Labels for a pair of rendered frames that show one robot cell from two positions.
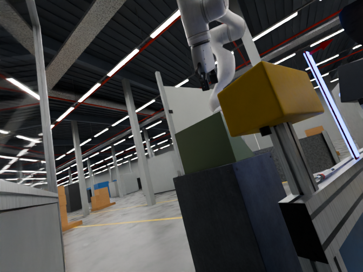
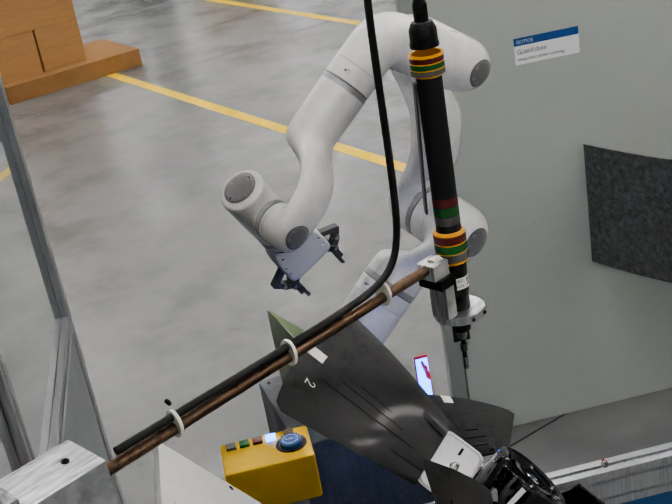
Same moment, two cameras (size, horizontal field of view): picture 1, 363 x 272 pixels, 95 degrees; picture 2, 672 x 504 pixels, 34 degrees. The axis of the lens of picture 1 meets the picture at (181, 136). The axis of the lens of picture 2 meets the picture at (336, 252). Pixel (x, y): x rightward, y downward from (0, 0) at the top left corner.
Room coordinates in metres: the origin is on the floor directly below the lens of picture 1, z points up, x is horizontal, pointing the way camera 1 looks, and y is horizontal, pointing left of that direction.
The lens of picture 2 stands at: (-1.08, -1.12, 2.16)
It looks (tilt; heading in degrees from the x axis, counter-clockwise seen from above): 24 degrees down; 28
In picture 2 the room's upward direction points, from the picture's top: 10 degrees counter-clockwise
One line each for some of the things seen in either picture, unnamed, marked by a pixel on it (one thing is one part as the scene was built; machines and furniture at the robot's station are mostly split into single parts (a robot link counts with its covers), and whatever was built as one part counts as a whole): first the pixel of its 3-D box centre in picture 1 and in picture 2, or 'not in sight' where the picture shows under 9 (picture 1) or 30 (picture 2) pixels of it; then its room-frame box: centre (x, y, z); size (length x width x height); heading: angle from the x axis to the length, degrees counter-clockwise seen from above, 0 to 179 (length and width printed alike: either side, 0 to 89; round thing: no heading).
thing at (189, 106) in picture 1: (216, 149); (606, 90); (2.20, -0.40, 1.10); 1.21 x 0.05 x 2.20; 124
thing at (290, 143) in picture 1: (291, 157); not in sight; (0.31, -0.18, 0.92); 0.03 x 0.03 x 0.12; 34
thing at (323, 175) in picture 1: (325, 174); not in sight; (0.37, -0.27, 0.87); 0.08 x 0.01 x 0.01; 121
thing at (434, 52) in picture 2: not in sight; (427, 63); (0.18, -0.63, 1.80); 0.04 x 0.04 x 0.03
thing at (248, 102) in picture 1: (270, 106); (271, 473); (0.31, -0.18, 1.02); 0.16 x 0.10 x 0.11; 124
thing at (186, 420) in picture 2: not in sight; (286, 358); (-0.11, -0.52, 1.53); 0.54 x 0.01 x 0.01; 159
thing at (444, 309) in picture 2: not in sight; (451, 285); (0.17, -0.62, 1.49); 0.09 x 0.07 x 0.10; 159
